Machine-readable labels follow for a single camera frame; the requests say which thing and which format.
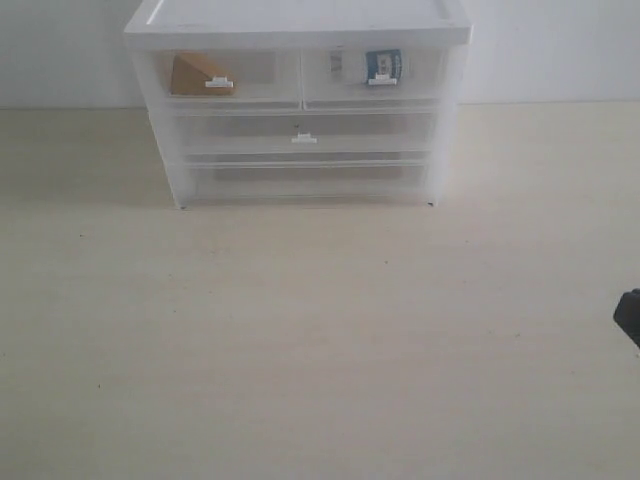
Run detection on white pill bottle blue label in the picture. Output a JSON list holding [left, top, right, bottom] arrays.
[[328, 48, 416, 86]]

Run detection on clear drawer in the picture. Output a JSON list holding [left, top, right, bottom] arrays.
[[185, 150, 429, 200], [152, 50, 301, 109], [174, 112, 436, 155], [301, 48, 447, 110]]

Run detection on white plastic drawer cabinet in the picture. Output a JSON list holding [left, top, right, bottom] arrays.
[[124, 0, 473, 209]]

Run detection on clear bottom drawer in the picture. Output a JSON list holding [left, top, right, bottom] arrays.
[[185, 150, 429, 200]]

